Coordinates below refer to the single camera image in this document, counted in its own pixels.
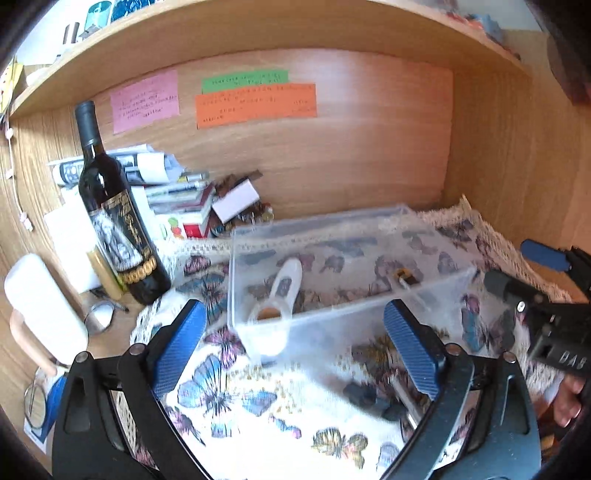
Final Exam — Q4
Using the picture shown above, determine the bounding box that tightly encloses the small black rectangular device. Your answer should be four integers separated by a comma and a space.
342, 382, 391, 418

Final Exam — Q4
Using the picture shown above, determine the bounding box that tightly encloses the person's right hand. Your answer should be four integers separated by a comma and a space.
548, 375, 586, 428

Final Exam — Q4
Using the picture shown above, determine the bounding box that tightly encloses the metal cylindrical connector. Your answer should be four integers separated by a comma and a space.
390, 375, 424, 429

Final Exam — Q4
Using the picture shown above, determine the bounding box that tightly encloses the white mug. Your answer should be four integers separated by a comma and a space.
4, 253, 88, 377

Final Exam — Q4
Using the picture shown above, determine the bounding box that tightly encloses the small yellow black object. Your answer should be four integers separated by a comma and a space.
394, 268, 420, 290

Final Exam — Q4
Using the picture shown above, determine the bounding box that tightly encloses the butterfly print lace cloth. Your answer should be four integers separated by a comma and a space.
131, 201, 570, 479

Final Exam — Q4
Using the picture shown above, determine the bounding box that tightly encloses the white handheld lint remover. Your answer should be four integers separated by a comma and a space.
238, 257, 303, 360

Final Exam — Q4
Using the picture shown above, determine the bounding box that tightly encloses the dark wine bottle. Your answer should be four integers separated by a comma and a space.
75, 101, 171, 305

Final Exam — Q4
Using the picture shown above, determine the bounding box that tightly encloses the clear plastic storage box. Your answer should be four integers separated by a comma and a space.
228, 205, 476, 362

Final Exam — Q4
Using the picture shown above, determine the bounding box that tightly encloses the stack of books and papers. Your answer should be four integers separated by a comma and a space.
48, 143, 276, 241

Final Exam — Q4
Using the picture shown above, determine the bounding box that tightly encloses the white box on books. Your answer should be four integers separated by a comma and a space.
212, 179, 259, 224

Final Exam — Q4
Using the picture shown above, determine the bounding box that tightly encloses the pink sticky note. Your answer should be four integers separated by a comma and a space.
110, 69, 179, 134

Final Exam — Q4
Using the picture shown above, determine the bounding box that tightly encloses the orange sticky note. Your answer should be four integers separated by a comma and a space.
195, 83, 318, 130

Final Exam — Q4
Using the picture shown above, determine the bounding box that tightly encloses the green sticky note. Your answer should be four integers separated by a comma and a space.
201, 69, 290, 94

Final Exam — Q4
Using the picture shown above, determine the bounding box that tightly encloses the wooden shelf board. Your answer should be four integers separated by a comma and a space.
11, 1, 525, 118

